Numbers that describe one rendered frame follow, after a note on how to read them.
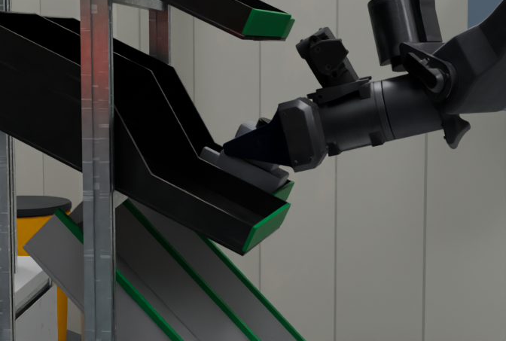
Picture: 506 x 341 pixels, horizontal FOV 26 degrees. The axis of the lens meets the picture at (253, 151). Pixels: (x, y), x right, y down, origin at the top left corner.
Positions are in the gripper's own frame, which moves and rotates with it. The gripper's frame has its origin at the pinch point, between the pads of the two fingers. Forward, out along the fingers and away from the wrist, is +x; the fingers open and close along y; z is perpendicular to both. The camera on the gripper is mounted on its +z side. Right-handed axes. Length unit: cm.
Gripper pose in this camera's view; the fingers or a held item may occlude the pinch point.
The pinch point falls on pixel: (263, 138)
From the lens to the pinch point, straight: 104.3
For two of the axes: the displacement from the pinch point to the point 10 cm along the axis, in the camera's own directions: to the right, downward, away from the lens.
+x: -9.5, 2.2, 2.3
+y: -2.1, 1.1, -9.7
